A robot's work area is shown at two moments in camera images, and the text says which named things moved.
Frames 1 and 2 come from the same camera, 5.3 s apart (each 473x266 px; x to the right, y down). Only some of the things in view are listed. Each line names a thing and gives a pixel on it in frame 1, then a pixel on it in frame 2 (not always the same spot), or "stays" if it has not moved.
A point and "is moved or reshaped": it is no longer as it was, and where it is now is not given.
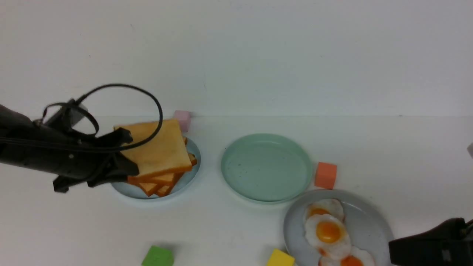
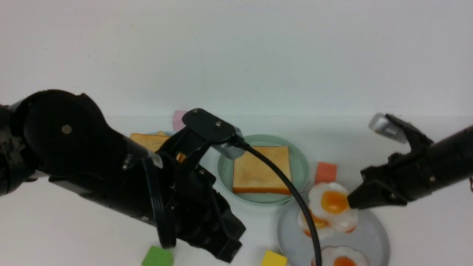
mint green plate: x=266 y=168 stays
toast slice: x=149 y=184 is moved or reshaped
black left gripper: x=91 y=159 -> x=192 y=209
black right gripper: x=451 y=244 -> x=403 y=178
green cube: x=157 y=256 stays
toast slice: x=167 y=153 -> x=251 y=174
